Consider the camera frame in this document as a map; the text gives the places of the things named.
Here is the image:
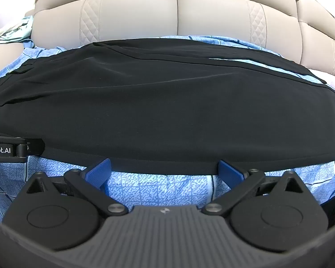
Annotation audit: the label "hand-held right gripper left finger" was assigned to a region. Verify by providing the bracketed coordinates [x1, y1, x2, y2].
[26, 158, 129, 217]

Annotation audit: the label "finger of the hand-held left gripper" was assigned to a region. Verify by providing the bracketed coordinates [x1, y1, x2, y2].
[25, 138, 46, 156]

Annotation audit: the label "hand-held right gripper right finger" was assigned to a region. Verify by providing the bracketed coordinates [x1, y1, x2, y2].
[201, 160, 308, 216]

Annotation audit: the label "black pants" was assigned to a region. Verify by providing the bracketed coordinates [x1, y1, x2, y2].
[0, 40, 335, 175]

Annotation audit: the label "blue patterned blanket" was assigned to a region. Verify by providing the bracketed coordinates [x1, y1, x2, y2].
[0, 34, 335, 222]

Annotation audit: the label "light blue cloth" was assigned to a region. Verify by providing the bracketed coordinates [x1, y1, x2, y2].
[0, 15, 36, 50]

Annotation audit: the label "pale lilac pillow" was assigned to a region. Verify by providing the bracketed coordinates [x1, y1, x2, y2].
[307, 68, 335, 101]

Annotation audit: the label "beige padded headboard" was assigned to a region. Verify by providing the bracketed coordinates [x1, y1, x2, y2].
[0, 0, 335, 86]

